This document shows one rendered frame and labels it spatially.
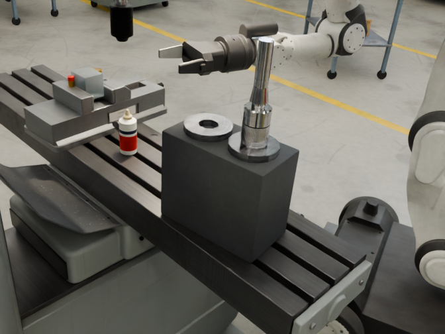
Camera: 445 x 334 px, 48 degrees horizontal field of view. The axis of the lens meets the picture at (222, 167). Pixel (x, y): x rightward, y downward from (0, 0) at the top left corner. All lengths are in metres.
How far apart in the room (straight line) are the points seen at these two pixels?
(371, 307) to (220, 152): 0.72
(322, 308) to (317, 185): 2.05
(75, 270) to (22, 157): 2.00
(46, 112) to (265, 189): 0.63
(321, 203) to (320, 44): 1.49
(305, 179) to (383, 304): 1.59
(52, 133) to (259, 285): 0.61
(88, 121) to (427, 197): 0.85
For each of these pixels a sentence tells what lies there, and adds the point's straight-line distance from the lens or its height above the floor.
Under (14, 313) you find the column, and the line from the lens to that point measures 1.06.
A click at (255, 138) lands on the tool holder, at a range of 0.84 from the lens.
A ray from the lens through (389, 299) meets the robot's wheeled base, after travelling 1.47.
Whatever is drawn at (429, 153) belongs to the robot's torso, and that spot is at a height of 1.00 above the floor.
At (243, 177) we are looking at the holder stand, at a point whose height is 1.10.
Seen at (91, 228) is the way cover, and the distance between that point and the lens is 1.08.
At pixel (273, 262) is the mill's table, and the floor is 0.93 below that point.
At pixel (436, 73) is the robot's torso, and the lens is 1.24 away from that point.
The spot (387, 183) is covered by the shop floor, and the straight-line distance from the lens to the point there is 3.08.
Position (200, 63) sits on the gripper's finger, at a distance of 1.16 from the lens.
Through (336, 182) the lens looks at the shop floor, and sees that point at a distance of 2.97.
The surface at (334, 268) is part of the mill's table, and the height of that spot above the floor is 0.93.
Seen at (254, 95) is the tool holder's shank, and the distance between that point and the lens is 0.82.
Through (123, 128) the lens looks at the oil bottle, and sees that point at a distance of 1.17.
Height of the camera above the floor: 1.54
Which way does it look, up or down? 32 degrees down
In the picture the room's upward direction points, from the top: 5 degrees clockwise
